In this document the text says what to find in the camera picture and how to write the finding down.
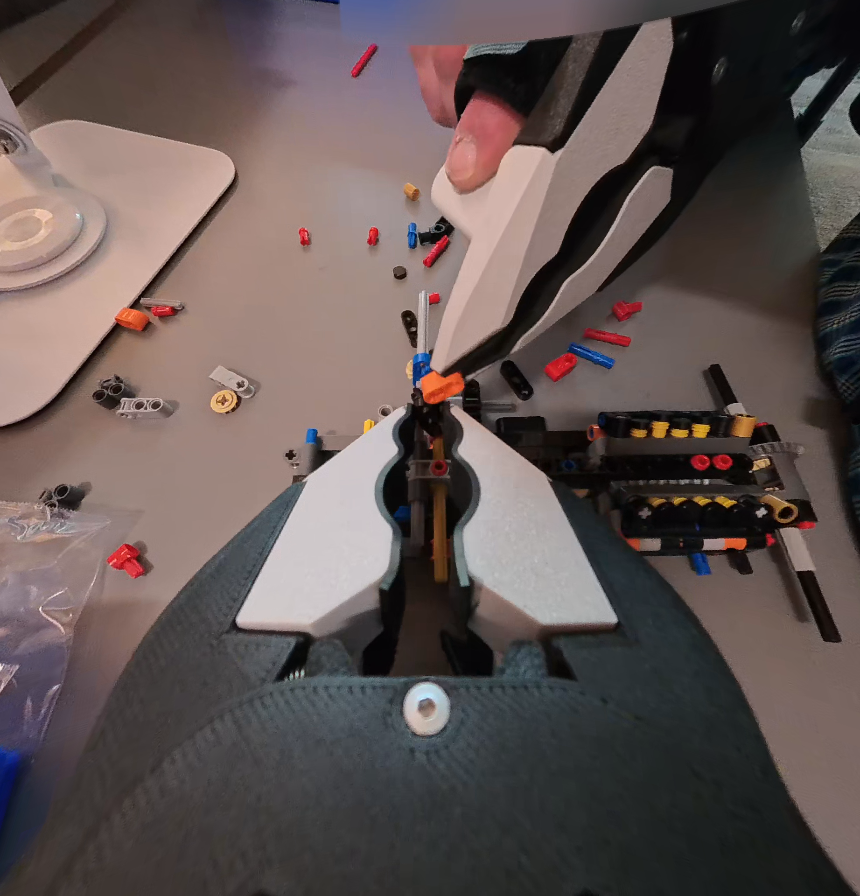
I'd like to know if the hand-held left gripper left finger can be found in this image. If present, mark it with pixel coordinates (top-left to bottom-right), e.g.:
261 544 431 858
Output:
235 406 411 633

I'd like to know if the clear plastic bag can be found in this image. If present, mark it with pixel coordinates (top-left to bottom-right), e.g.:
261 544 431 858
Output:
0 498 142 753

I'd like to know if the light grey thin liftarm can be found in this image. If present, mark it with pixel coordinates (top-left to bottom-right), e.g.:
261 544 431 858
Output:
209 364 259 399

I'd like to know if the lego technic engine model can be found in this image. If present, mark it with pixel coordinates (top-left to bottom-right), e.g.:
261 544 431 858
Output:
284 290 842 644

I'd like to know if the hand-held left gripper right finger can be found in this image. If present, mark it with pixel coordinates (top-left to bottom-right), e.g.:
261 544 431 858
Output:
449 407 618 631

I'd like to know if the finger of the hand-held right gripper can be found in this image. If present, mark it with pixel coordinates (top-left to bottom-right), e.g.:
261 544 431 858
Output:
430 20 676 375
458 94 676 375

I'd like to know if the white stand base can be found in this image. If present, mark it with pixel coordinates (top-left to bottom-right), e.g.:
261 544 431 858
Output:
0 119 236 429

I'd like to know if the person's right hand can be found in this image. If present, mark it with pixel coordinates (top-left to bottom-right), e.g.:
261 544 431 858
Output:
410 38 571 193

